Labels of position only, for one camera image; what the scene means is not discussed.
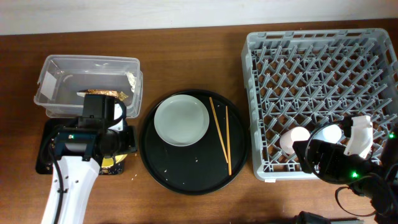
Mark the grey dishwasher rack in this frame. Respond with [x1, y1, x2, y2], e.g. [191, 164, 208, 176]
[241, 28, 397, 182]

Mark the clear plastic bin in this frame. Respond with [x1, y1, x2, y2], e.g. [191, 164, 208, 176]
[34, 55, 144, 118]

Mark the grey-green plate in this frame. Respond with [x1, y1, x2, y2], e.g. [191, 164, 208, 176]
[154, 95, 210, 147]

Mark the pink plastic cup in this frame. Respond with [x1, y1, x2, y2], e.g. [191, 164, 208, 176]
[279, 127, 310, 154]

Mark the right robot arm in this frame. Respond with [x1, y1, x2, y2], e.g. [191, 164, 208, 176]
[293, 126, 397, 223]

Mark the round black tray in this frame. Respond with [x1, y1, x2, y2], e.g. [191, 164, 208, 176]
[139, 89, 251, 195]

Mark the wooden chopstick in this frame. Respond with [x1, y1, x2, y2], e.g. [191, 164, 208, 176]
[209, 97, 228, 164]
[225, 106, 232, 176]

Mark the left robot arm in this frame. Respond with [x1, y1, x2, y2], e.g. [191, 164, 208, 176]
[36, 118, 137, 223]

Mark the gold foil wrapper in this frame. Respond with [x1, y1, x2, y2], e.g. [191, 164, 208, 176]
[76, 89, 129, 101]

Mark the yellow bowl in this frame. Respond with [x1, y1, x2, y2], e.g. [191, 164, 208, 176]
[101, 154, 127, 169]

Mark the white label on bin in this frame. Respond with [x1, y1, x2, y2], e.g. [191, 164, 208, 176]
[40, 72, 57, 100]

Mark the black rectangular tray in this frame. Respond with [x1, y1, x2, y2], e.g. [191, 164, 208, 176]
[35, 118, 125, 175]

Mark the left wooden chopstick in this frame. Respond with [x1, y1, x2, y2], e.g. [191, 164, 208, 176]
[209, 97, 228, 164]

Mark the right wooden chopstick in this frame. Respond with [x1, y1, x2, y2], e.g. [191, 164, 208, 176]
[225, 106, 232, 176]

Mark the blue plastic cup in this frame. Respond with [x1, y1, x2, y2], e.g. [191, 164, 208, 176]
[314, 124, 342, 144]

